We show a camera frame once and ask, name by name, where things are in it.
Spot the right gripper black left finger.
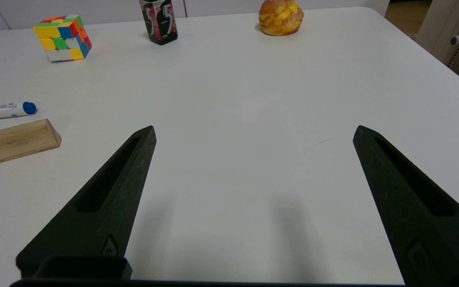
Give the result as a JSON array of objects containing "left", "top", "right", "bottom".
[{"left": 16, "top": 126, "right": 157, "bottom": 278}]

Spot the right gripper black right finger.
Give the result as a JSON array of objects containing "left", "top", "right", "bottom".
[{"left": 353, "top": 125, "right": 459, "bottom": 287}]

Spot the small wooden block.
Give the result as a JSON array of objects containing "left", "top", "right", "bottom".
[{"left": 0, "top": 118, "right": 62, "bottom": 163}]

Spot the scrambled multicolour puzzle cube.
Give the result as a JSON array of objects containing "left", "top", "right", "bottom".
[{"left": 33, "top": 15, "right": 92, "bottom": 62}]

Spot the black gum box with numeral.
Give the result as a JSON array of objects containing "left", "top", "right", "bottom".
[{"left": 139, "top": 0, "right": 178, "bottom": 45}]

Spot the golden cream puff bread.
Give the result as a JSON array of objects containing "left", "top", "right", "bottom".
[{"left": 258, "top": 0, "right": 304, "bottom": 36}]

